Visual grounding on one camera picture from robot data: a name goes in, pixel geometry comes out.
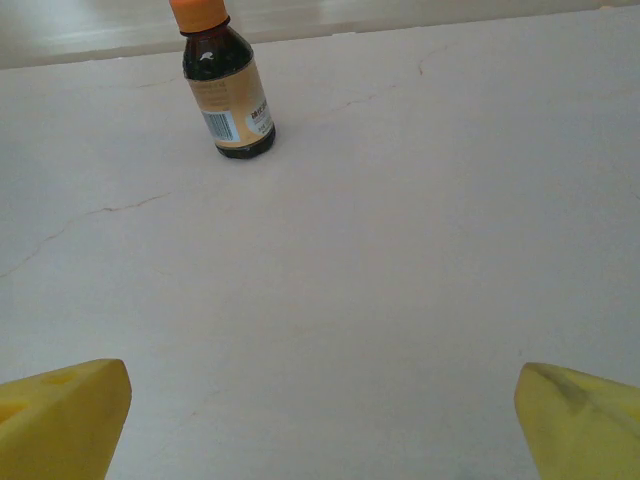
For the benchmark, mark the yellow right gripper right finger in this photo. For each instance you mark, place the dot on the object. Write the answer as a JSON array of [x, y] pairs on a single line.
[[585, 430]]

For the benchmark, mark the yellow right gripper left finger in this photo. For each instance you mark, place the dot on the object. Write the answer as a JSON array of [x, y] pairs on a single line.
[[60, 425]]

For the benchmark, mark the brown bottle with orange cap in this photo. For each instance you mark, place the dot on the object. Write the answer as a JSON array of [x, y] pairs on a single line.
[[225, 90]]

